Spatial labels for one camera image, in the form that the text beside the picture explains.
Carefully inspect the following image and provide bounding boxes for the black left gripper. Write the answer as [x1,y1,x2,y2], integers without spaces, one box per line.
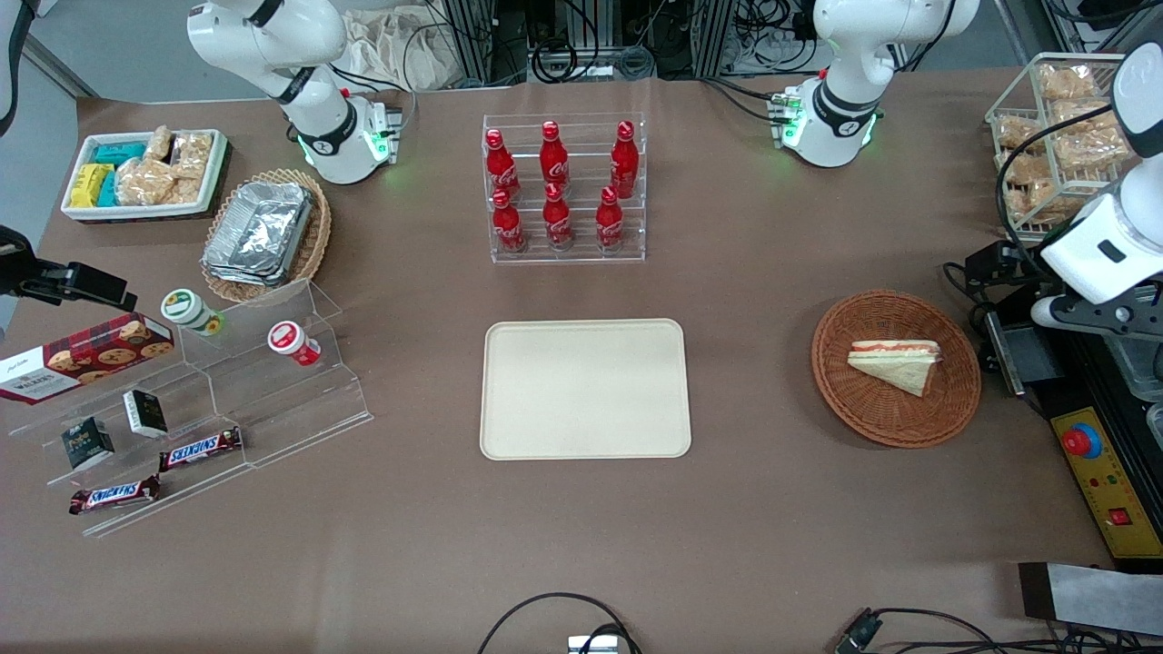
[963,240,1048,292]

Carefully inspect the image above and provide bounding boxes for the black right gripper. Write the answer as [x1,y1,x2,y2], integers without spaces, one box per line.
[0,223,138,312]

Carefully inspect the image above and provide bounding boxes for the triangular sandwich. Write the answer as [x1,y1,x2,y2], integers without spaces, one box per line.
[847,340,943,398]

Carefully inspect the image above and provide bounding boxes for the round brown wicker basket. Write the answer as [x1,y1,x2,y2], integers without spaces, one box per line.
[811,289,982,450]

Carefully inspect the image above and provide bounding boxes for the oval tan wicker basket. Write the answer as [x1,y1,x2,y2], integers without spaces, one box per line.
[200,168,333,305]

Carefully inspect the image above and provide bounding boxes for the beige plastic tray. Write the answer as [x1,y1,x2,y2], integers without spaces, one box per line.
[480,318,693,461]

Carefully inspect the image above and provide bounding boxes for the bagged bread pastry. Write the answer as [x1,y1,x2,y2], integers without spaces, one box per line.
[998,150,1055,186]
[1036,62,1099,102]
[995,114,1047,152]
[1052,98,1133,173]
[1004,177,1087,224]

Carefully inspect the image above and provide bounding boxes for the red Walkers cookie box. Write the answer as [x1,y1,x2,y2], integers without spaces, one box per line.
[0,312,175,406]

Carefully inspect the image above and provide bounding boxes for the white rectangular snack bin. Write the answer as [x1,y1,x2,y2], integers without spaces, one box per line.
[60,129,230,223]

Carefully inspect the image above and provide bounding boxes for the grey metal box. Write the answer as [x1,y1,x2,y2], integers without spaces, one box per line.
[981,307,1066,399]

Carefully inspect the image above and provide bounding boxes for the yellow snack packet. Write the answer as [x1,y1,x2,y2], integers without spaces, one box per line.
[70,163,114,209]

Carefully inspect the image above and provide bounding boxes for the green lid yogurt cup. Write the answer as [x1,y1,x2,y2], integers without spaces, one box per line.
[161,288,225,338]

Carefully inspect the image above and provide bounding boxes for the small black white box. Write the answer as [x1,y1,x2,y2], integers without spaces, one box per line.
[123,389,170,440]

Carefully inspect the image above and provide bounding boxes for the black appliance base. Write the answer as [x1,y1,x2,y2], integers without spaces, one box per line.
[999,272,1163,571]

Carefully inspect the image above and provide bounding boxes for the clear plastic container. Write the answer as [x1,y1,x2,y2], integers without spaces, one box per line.
[1122,334,1163,401]

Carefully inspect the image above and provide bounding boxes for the stack of foil containers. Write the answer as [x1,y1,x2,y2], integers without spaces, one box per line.
[202,181,315,288]

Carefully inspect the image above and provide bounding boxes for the red emergency stop button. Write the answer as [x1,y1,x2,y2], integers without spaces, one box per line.
[1062,421,1104,461]

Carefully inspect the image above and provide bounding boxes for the Snickers bar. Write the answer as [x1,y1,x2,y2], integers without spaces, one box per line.
[68,474,162,516]
[158,426,244,473]

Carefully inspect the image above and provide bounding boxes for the red lid yogurt cup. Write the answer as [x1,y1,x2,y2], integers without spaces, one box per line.
[266,320,323,368]

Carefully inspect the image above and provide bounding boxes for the clear acrylic stepped stand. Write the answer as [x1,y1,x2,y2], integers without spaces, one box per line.
[7,363,257,540]
[177,280,374,470]

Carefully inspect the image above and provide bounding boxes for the yellow control panel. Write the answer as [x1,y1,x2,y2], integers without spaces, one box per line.
[1049,407,1163,560]

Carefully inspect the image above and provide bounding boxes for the grey flat panel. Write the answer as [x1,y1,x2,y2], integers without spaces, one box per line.
[1018,561,1163,637]

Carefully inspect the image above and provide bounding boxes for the red Coca-Cola bottle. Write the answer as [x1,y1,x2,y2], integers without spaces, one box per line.
[542,182,575,253]
[491,188,529,254]
[595,186,627,253]
[540,121,572,192]
[484,128,522,202]
[610,120,641,200]

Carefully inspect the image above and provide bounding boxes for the beige cloth bag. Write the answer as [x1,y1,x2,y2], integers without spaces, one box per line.
[339,7,466,93]

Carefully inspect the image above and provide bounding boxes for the clear acrylic bottle rack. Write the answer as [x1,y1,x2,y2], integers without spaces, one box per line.
[482,113,648,265]

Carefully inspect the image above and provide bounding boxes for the black appliance cable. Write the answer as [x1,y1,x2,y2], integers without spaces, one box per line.
[941,261,998,339]

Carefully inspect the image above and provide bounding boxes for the white wire basket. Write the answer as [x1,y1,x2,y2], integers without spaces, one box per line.
[986,52,1138,244]

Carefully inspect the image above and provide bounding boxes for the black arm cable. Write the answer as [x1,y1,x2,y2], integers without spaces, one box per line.
[994,104,1129,266]

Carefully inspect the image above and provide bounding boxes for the aluminium frame post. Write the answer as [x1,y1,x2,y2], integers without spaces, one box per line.
[443,0,497,87]
[692,0,739,79]

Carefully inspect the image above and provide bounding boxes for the black cable with connector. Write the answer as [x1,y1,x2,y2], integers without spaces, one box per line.
[834,607,1163,654]

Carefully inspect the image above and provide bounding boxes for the coiled black cable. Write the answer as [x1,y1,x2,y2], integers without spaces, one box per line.
[531,38,580,84]

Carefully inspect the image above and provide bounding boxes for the black looped cable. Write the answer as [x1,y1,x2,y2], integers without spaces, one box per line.
[477,592,642,654]

